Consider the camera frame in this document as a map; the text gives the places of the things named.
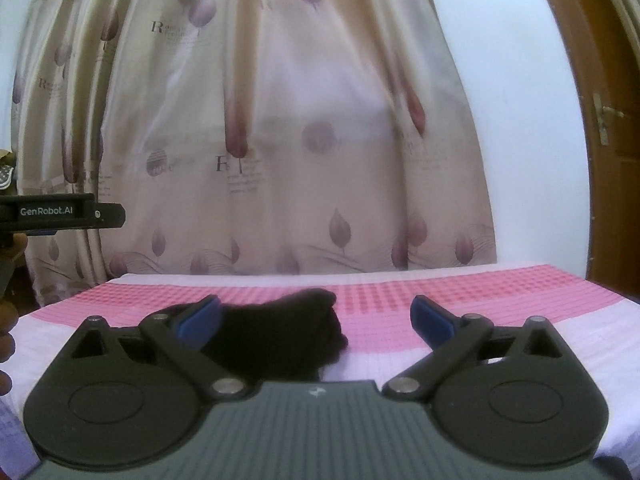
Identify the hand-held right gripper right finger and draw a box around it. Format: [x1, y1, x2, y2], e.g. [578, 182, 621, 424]
[382, 295, 566, 398]

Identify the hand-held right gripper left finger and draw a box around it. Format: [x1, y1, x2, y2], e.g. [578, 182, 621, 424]
[70, 294, 248, 398]

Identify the brown wooden door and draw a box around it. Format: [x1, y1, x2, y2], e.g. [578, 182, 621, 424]
[530, 0, 640, 306]

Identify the beige leaf print curtain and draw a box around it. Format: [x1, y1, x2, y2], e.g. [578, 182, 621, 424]
[10, 0, 498, 306]

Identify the patterned cloth item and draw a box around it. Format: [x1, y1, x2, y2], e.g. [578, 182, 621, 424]
[0, 149, 17, 192]

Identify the brass door handle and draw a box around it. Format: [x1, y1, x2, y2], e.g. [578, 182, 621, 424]
[592, 92, 626, 147]

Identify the pink and white bedsheet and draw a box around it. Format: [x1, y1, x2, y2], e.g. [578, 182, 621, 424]
[0, 262, 640, 480]

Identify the person's purple clothing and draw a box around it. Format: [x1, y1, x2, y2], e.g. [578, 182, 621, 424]
[0, 395, 42, 480]

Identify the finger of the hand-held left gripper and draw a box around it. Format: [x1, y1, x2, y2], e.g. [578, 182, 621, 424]
[94, 202, 126, 228]

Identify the person's left hand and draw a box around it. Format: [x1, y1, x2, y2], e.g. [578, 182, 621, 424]
[0, 232, 29, 397]

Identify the black rose print shirt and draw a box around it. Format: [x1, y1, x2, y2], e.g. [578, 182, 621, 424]
[162, 287, 350, 383]

